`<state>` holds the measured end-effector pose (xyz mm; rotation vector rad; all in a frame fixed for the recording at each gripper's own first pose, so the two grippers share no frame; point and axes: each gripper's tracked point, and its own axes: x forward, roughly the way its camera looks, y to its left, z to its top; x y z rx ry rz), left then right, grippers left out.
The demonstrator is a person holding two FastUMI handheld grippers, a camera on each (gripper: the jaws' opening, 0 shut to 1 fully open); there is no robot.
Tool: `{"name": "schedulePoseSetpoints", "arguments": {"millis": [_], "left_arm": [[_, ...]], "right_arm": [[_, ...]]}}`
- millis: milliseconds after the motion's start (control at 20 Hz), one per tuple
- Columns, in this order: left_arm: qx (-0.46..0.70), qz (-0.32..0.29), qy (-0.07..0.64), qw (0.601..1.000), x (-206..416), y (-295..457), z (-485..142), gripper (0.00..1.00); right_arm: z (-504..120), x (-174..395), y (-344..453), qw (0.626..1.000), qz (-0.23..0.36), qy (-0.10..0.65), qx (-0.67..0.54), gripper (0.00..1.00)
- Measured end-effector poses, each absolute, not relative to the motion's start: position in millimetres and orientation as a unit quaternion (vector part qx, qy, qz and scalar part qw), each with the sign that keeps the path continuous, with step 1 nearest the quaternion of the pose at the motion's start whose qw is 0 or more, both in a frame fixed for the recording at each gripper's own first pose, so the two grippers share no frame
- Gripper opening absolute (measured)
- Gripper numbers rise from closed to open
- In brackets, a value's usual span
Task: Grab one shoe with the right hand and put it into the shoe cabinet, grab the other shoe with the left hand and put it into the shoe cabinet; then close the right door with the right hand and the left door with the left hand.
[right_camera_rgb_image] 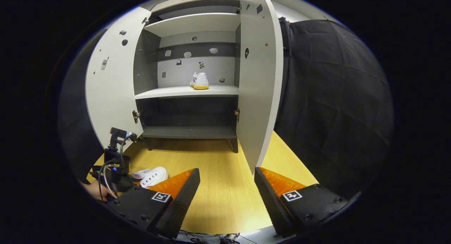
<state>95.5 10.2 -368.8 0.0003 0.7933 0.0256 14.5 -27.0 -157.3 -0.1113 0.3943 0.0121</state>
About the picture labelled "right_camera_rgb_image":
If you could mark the white shoe cabinet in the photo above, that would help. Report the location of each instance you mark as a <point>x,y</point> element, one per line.
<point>186,92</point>

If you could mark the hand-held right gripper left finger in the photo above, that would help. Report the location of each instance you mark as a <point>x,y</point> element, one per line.
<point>181,205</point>

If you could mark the white canvas shoe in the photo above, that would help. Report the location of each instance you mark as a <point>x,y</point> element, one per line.
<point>155,176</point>
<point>201,80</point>

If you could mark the cabinet door with disc sticker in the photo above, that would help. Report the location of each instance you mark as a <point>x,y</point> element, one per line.
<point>260,96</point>

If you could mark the black backdrop cloth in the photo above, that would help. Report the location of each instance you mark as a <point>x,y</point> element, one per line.
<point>334,96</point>

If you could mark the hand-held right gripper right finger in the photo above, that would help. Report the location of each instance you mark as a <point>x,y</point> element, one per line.
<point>271,205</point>

